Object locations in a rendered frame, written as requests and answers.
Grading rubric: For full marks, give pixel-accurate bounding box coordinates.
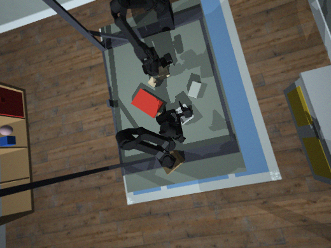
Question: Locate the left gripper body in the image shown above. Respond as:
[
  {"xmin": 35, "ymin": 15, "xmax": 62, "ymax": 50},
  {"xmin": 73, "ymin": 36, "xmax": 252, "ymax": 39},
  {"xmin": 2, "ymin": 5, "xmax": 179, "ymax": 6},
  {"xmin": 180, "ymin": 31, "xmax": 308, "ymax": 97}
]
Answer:
[{"xmin": 142, "ymin": 53, "xmax": 173, "ymax": 74}]

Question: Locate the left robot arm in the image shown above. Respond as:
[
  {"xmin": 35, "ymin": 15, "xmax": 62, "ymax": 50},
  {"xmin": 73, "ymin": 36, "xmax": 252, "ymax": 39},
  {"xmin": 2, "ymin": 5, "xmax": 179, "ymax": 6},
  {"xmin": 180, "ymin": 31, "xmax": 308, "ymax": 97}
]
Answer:
[{"xmin": 109, "ymin": 0, "xmax": 167, "ymax": 76}]

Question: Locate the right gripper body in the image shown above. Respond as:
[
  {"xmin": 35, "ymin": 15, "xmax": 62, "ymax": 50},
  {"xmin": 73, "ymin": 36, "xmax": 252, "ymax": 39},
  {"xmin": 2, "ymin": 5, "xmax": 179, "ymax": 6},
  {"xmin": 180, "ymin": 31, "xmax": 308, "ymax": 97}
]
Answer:
[{"xmin": 156, "ymin": 107, "xmax": 193, "ymax": 126}]

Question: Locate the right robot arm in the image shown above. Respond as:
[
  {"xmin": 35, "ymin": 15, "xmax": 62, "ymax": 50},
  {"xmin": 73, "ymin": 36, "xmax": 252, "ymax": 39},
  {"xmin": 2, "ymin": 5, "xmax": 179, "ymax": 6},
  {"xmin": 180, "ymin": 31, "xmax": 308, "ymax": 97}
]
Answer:
[{"xmin": 115, "ymin": 109, "xmax": 186, "ymax": 169}]

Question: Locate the black metal overhead frame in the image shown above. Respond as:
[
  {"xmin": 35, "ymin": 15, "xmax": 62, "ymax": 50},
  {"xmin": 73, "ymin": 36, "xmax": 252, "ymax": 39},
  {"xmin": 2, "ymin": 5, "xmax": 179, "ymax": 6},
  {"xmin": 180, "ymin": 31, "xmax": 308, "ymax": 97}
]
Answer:
[{"xmin": 0, "ymin": 0, "xmax": 156, "ymax": 197}]

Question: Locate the red flat board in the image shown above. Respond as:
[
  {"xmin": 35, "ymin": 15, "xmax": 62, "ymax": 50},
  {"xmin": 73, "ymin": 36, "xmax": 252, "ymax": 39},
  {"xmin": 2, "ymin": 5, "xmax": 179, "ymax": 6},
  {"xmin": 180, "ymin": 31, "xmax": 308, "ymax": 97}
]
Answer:
[{"xmin": 131, "ymin": 88, "xmax": 163, "ymax": 118}]

